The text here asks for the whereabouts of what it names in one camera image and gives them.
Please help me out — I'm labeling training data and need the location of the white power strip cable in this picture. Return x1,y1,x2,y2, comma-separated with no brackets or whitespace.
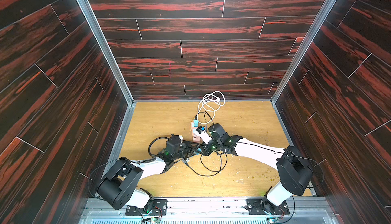
197,90,226,125

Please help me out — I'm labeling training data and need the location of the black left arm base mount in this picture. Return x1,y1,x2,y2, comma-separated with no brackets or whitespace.
125,197,168,217

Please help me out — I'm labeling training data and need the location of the aluminium right corner post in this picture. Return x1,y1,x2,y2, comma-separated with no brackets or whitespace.
271,0,337,107

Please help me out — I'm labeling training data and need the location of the aluminium floor rail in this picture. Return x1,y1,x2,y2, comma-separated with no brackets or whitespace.
273,106,314,196
89,103,134,197

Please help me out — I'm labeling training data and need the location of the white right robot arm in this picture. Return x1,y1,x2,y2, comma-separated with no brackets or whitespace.
193,124,314,213

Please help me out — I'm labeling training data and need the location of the teal charger with cable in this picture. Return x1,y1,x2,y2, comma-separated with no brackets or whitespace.
193,118,199,127

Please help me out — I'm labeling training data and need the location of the black usb cable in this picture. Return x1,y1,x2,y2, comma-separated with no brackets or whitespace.
182,110,229,177

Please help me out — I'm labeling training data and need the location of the aluminium left floor rail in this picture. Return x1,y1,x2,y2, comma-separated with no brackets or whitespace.
89,103,134,197

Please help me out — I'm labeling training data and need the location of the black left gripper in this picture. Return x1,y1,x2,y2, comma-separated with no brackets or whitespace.
171,141,196,163

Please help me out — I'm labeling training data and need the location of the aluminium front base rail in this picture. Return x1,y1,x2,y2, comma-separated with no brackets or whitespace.
79,197,339,224

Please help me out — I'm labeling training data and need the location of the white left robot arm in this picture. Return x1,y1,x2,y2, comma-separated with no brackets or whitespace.
95,134,199,214

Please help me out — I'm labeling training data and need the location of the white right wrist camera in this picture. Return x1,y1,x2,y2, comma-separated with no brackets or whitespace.
196,126,212,144

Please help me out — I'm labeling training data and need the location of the aluminium right floor rail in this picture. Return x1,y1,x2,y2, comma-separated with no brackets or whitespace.
273,106,314,196

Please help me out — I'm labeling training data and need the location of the white power strip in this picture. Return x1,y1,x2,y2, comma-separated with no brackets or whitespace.
190,120,202,143

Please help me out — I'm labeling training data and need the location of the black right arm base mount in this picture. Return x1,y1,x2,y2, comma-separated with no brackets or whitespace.
245,198,290,215

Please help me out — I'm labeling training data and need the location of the aluminium corner post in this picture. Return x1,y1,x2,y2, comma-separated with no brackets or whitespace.
271,0,337,107
76,0,134,105

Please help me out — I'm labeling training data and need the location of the aluminium left corner post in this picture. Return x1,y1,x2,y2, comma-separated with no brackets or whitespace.
76,0,134,105

